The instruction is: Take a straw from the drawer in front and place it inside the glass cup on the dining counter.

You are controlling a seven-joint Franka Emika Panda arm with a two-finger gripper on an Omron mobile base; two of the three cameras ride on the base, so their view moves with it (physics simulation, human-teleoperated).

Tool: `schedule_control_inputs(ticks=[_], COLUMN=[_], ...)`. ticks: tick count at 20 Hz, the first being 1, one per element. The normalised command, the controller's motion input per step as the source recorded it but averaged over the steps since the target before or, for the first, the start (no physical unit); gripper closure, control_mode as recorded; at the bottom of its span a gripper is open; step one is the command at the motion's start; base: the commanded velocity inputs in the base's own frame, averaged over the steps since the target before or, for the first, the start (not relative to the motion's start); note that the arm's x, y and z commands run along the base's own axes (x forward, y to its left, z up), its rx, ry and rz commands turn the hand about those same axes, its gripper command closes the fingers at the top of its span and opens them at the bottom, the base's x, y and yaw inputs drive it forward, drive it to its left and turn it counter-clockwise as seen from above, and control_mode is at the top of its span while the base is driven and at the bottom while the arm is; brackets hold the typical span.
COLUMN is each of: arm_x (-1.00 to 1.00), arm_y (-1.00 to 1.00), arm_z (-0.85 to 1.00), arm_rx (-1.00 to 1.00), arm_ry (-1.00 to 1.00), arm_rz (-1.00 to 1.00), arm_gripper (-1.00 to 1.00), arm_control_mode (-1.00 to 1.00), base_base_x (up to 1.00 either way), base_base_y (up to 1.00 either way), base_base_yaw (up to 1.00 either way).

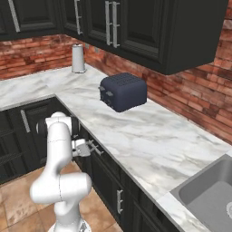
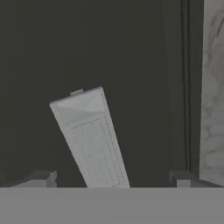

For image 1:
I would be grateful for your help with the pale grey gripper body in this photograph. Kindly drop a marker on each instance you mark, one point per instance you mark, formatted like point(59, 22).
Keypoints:
point(81, 149)

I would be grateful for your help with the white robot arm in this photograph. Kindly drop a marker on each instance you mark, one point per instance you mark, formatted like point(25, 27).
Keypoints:
point(56, 157)

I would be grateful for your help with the black drawer front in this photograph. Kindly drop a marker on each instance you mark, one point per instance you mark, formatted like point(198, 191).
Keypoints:
point(104, 157)

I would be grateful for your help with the black lower drawer stack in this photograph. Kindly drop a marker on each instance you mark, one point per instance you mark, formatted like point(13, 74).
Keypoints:
point(9, 145)

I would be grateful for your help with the black lower cupboard door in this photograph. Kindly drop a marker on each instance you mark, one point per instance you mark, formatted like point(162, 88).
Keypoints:
point(108, 190)
point(36, 133)

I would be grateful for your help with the black cupboard door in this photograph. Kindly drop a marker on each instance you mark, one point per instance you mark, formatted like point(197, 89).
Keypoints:
point(36, 133)
point(142, 27)
point(96, 21)
point(72, 18)
point(108, 190)
point(36, 15)

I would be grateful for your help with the dark blue toaster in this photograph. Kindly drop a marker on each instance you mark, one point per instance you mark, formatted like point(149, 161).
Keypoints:
point(127, 90)

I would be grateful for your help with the white paper towel roll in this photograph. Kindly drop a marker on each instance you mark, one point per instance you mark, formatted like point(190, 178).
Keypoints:
point(78, 59)

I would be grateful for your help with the black upper cupboard door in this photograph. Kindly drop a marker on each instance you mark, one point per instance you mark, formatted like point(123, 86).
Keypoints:
point(142, 27)
point(72, 18)
point(36, 15)
point(96, 21)

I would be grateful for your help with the grey sink basin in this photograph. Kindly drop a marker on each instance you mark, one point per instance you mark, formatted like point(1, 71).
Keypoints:
point(208, 193)

